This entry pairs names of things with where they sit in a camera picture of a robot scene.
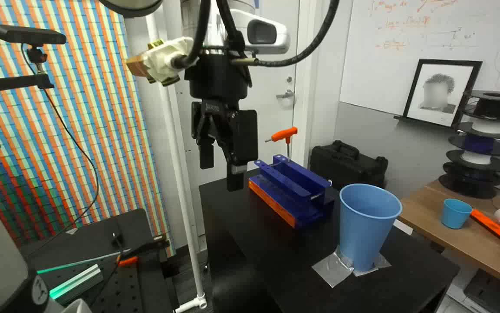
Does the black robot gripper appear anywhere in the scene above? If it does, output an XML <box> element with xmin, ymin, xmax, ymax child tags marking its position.
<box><xmin>186</xmin><ymin>47</ymin><xmax>259</xmax><ymax>192</ymax></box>

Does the orange handled T wrench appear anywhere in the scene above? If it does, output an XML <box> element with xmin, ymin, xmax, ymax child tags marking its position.
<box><xmin>266</xmin><ymin>126</ymin><xmax>299</xmax><ymax>157</ymax></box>

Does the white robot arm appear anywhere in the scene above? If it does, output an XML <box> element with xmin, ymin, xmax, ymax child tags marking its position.
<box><xmin>127</xmin><ymin>0</ymin><xmax>259</xmax><ymax>192</ymax></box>

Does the blue and orange toolbox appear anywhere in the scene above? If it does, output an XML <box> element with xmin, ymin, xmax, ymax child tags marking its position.
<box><xmin>249</xmin><ymin>155</ymin><xmax>336</xmax><ymax>230</ymax></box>

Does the large blue plastic cup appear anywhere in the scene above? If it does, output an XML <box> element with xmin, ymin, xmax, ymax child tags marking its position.
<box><xmin>337</xmin><ymin>183</ymin><xmax>403</xmax><ymax>272</ymax></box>

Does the small blue cup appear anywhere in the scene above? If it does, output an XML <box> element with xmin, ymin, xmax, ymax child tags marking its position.
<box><xmin>441</xmin><ymin>199</ymin><xmax>473</xmax><ymax>230</ymax></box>

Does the black cabinet table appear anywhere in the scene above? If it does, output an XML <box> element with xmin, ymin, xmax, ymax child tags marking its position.
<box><xmin>198</xmin><ymin>172</ymin><xmax>462</xmax><ymax>313</ymax></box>

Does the black hard carrying case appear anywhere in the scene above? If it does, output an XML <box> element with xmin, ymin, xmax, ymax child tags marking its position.
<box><xmin>309</xmin><ymin>141</ymin><xmax>389</xmax><ymax>188</ymax></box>

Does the white tripod pole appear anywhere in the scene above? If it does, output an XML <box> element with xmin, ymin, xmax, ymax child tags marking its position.
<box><xmin>158</xmin><ymin>86</ymin><xmax>209</xmax><ymax>313</ymax></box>

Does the black optical breadboard table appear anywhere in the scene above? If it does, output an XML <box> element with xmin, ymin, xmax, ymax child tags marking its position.
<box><xmin>21</xmin><ymin>209</ymin><xmax>172</xmax><ymax>313</ymax></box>

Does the wooden side table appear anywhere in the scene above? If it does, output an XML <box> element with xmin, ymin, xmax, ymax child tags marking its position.
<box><xmin>401</xmin><ymin>181</ymin><xmax>500</xmax><ymax>280</ymax></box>

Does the framed portrait picture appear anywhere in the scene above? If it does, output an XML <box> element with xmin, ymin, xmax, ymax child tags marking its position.
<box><xmin>401</xmin><ymin>59</ymin><xmax>481</xmax><ymax>129</ymax></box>

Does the stack of filament spools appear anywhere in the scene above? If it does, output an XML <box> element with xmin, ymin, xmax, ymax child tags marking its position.
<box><xmin>440</xmin><ymin>91</ymin><xmax>500</xmax><ymax>199</ymax></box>

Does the orange utility knife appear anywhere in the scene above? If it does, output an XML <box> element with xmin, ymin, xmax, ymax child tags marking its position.
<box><xmin>471</xmin><ymin>209</ymin><xmax>500</xmax><ymax>239</ymax></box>

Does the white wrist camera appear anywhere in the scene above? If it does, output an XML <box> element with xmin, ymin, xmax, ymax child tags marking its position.
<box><xmin>125</xmin><ymin>37</ymin><xmax>193</xmax><ymax>87</ymax></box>

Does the black camera on stand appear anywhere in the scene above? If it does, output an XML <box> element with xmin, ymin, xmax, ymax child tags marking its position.
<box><xmin>0</xmin><ymin>25</ymin><xmax>66</xmax><ymax>47</ymax></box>

